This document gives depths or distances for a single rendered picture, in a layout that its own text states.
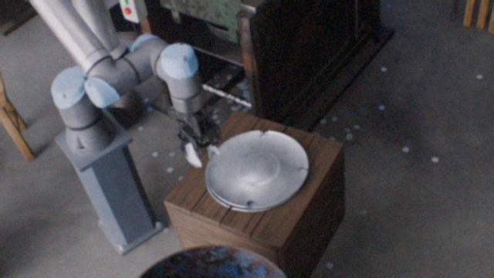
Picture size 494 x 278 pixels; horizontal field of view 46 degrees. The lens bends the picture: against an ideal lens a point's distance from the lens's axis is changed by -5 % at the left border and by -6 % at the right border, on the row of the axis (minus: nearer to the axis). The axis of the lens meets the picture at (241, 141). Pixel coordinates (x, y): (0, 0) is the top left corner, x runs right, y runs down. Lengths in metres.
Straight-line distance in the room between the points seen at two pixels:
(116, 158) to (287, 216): 0.54
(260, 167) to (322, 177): 0.18
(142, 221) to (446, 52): 1.48
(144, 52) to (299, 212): 0.60
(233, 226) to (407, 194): 0.73
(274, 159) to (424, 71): 1.05
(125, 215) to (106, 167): 0.23
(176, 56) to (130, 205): 0.78
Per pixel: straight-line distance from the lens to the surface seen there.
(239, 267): 1.52
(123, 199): 1.96
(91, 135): 1.77
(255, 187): 1.71
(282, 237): 1.61
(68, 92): 1.69
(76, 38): 1.41
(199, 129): 1.42
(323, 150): 1.80
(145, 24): 2.26
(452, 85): 2.57
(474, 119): 2.43
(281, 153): 1.79
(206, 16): 2.09
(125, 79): 1.38
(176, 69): 1.33
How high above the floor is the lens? 1.67
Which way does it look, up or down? 45 degrees down
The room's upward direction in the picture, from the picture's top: 11 degrees counter-clockwise
